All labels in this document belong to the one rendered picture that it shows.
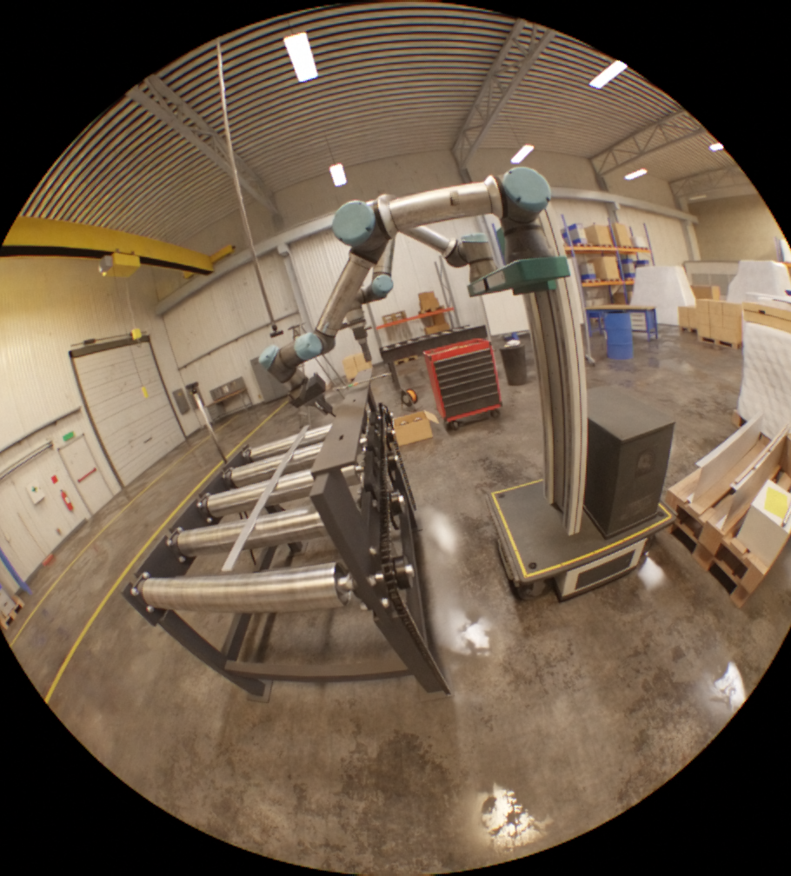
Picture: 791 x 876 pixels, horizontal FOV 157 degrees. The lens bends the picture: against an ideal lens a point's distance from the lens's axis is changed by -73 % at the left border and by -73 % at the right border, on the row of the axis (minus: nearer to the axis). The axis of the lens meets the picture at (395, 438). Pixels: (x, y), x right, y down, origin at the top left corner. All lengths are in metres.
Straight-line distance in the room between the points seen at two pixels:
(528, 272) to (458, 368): 2.49
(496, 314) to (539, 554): 4.61
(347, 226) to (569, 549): 1.44
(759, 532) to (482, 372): 2.91
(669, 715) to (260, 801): 1.72
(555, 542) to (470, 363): 2.29
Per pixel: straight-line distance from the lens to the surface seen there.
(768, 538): 1.70
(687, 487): 1.98
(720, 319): 8.42
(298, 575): 0.73
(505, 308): 5.44
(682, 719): 1.58
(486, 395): 3.34
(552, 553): 1.39
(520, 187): 0.74
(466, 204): 0.74
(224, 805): 1.85
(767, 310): 3.33
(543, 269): 0.83
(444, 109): 11.45
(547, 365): 1.31
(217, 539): 1.16
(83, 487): 10.03
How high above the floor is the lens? 1.37
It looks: 22 degrees down
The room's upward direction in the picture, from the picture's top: 17 degrees counter-clockwise
